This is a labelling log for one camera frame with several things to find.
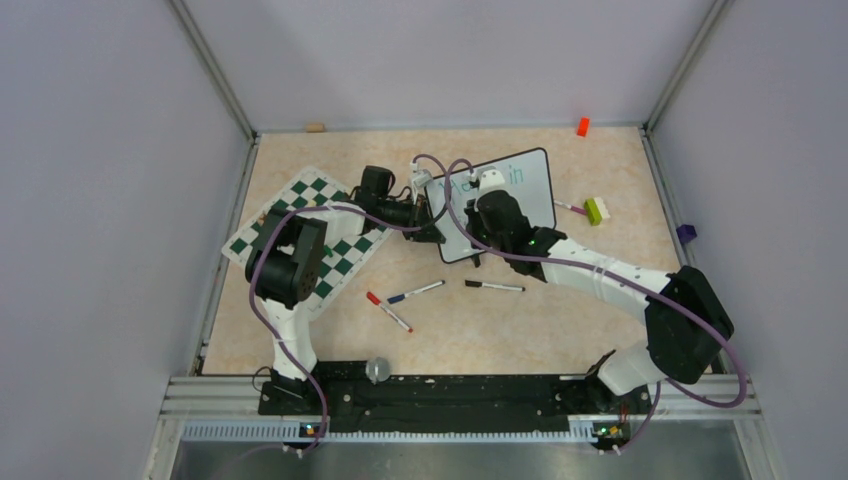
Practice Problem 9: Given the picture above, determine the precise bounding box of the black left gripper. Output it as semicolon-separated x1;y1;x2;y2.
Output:
378;193;445;244

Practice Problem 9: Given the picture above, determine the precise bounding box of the white whiteboard black frame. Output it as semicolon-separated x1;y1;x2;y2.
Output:
436;147;557;264

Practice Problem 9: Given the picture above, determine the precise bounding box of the black cap marker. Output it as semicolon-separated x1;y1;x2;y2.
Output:
464;279;526;292

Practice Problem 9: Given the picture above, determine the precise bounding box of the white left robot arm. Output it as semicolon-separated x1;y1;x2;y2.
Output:
244;165;446;414

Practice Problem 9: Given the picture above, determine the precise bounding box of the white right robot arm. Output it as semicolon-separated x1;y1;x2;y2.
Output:
464;190;735;412

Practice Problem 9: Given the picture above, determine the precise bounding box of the green white chess mat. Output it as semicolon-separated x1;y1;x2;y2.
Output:
222;167;391;321

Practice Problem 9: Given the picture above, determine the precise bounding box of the purple cap marker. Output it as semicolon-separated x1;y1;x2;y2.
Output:
554;200;588;216

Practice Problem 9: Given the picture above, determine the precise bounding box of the blue cap marker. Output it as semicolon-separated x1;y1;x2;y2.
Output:
387;280;446;304

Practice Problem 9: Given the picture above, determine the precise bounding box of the red cap marker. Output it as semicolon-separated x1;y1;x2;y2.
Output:
366;291;414;333

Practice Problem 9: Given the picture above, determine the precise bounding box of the green white toy brick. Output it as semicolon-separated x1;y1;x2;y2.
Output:
584;197;611;226

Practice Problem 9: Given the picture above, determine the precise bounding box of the orange toy block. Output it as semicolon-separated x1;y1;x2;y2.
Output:
576;117;591;137

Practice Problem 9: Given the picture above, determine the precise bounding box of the grey round knob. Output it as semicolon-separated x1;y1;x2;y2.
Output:
365;357;391;384

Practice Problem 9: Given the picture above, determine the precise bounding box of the purple toy block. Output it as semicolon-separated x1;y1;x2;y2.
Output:
676;224;698;245

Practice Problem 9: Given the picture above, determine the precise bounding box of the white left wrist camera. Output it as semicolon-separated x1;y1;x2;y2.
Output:
408;169;433;191

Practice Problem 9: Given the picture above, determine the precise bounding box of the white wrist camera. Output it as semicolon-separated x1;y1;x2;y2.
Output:
408;169;433;191
468;168;507;197

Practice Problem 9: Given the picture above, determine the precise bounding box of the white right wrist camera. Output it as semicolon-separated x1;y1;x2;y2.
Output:
468;168;507;197

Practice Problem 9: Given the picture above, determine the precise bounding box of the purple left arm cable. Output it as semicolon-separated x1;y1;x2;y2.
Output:
247;154;455;458

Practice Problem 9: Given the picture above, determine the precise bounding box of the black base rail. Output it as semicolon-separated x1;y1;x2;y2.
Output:
258;361;650;434

